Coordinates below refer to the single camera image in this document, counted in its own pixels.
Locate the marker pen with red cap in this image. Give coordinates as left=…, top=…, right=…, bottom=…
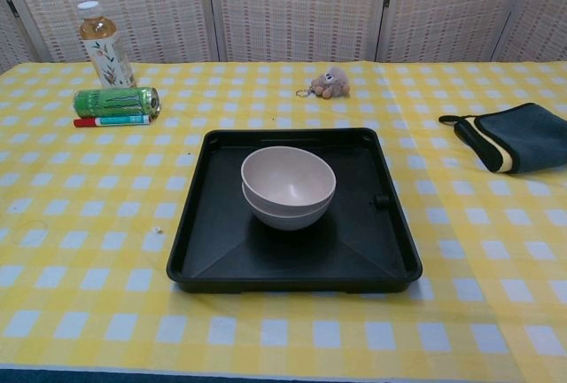
left=73, top=114, right=153, bottom=128

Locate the yellow white checked tablecloth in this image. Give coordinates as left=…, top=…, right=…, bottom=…
left=0, top=60, right=567, bottom=379

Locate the woven folding screen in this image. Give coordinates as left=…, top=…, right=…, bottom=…
left=0, top=0, right=567, bottom=65

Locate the green energy drink can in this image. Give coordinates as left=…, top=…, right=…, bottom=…
left=73, top=86, right=160, bottom=119

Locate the plain beige bowl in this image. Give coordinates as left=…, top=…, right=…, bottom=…
left=240, top=145, right=338, bottom=218

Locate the folded grey cloth, yellow trim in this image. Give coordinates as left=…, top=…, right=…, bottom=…
left=438, top=102, right=567, bottom=175

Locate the beige bowl with pink bottom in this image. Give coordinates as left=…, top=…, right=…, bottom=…
left=241, top=183, right=336, bottom=231

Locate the brown plush bear keychain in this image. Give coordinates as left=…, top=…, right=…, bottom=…
left=295, top=66, right=352, bottom=100

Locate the tea bottle with white cap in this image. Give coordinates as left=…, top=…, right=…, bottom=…
left=77, top=0, right=136, bottom=90

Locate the black square plastic tray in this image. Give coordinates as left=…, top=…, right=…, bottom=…
left=166, top=127, right=423, bottom=294

